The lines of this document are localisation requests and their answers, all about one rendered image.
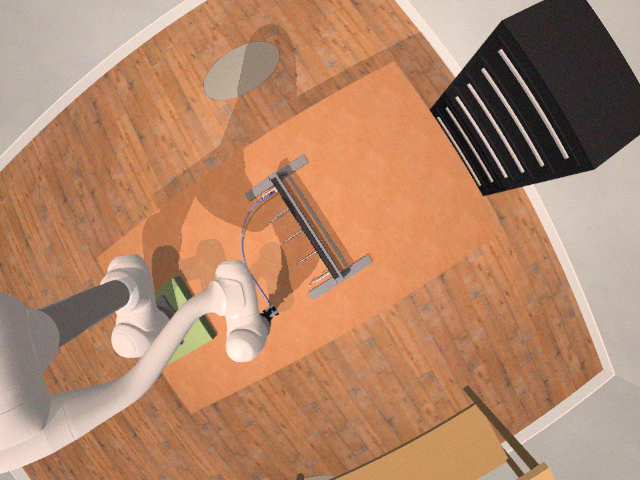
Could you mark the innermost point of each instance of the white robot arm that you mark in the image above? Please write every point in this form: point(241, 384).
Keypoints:
point(35, 424)

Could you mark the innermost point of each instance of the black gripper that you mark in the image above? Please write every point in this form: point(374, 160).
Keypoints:
point(269, 314)

